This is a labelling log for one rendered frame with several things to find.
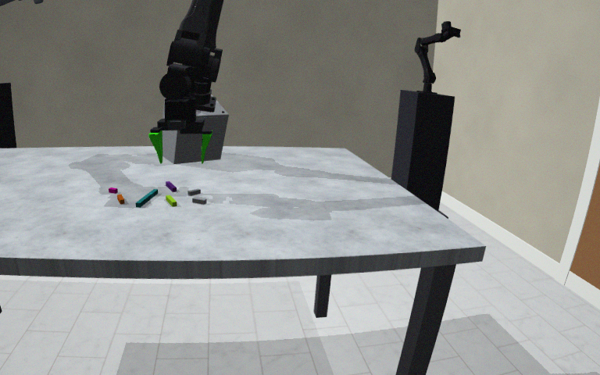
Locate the purple rod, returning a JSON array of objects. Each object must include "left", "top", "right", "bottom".
[{"left": 166, "top": 181, "right": 177, "bottom": 192}]

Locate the lime green bar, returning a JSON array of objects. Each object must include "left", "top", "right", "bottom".
[{"left": 166, "top": 195, "right": 177, "bottom": 207}]

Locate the turquoise rod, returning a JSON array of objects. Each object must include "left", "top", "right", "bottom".
[{"left": 136, "top": 189, "right": 158, "bottom": 208}]

